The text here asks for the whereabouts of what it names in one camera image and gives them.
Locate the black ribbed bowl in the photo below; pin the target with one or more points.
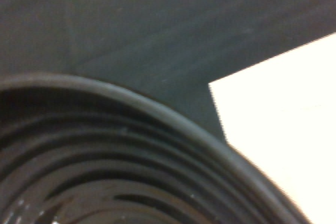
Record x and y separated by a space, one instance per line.
101 157

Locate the white box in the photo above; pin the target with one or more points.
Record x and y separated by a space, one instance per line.
277 108

